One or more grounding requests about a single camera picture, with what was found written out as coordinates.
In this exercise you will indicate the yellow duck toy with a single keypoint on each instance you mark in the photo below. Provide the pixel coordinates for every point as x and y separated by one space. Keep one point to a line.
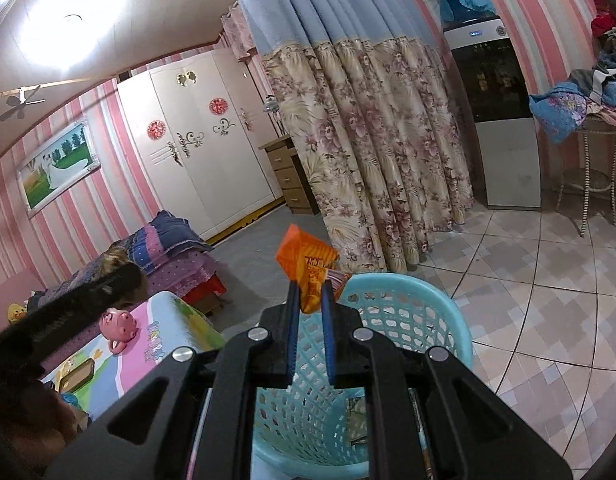
16 313

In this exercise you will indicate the pink pig toy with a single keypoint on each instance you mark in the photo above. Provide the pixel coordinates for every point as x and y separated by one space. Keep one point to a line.
117 325

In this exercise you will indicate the blue floral curtain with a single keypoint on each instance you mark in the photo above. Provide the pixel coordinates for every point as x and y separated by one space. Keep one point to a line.
363 135

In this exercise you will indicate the small desk lamp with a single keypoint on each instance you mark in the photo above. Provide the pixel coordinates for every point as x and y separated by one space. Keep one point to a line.
271 107

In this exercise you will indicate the smartphone with brown case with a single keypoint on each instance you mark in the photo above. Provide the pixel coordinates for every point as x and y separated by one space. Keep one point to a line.
76 376

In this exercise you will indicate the bed with purple dotted sheet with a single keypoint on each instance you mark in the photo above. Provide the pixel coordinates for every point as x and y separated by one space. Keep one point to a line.
187 267

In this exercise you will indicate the framed wall picture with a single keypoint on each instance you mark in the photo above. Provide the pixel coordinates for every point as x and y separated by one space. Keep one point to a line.
57 167

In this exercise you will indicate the pink valance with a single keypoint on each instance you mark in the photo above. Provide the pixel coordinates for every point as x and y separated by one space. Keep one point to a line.
240 30

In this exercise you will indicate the light blue plastic basket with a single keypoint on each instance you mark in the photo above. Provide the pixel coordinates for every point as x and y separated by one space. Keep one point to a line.
413 310

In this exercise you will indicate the red cloth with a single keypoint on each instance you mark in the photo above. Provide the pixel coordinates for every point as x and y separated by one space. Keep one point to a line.
604 25

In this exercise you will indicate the round ceiling light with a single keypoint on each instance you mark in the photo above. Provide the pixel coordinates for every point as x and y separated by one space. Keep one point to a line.
72 15

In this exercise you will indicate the white ceiling fan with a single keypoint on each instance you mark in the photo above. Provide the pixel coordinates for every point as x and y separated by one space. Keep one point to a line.
20 102

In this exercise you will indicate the wicker stand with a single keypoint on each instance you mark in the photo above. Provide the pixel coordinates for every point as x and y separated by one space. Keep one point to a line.
588 180

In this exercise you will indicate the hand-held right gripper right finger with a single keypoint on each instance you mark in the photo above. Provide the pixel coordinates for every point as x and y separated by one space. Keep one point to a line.
330 330

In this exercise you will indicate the pile of clothes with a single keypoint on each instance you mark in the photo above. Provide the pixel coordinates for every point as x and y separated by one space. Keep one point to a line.
610 85

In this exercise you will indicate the orange snack wrapper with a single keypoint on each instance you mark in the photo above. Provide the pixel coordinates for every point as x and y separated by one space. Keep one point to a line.
303 255

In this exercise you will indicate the grey water dispenser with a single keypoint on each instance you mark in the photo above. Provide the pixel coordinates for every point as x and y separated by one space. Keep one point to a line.
508 160

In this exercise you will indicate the blue floral cloth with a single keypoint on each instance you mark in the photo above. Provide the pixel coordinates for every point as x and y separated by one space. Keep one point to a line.
558 110

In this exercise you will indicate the wooden drawer chest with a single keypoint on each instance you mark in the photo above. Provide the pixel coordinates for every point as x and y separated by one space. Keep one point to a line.
288 170

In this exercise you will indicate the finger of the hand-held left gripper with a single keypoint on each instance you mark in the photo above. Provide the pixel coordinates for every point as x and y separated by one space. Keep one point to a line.
72 305

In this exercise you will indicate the red box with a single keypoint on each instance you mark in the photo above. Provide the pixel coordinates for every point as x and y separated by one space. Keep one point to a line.
210 287

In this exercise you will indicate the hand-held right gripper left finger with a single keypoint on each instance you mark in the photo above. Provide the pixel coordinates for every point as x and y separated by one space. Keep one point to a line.
291 330

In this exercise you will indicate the white wardrobe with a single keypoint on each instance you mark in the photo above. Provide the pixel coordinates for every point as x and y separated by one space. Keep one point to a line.
212 160

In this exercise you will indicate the cartoon printed small table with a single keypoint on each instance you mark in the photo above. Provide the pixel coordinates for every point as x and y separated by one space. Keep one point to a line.
152 340

